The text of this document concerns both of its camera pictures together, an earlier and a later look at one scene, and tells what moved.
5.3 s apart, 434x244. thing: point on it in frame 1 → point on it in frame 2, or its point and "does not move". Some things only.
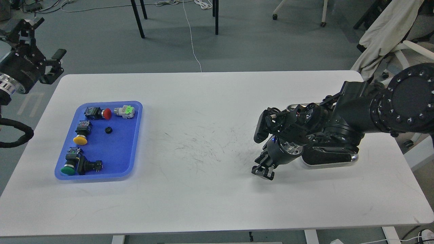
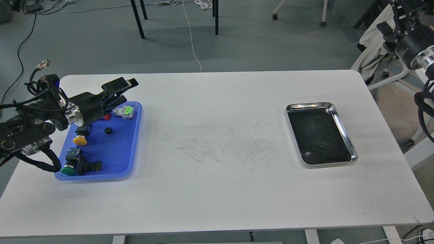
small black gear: [108, 130] does not move
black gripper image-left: [26, 63] → [86, 109]
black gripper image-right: [277, 156] → [405, 13]
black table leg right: [215, 14] does not move
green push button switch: [72, 158] does not move
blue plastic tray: [102, 141] does not move
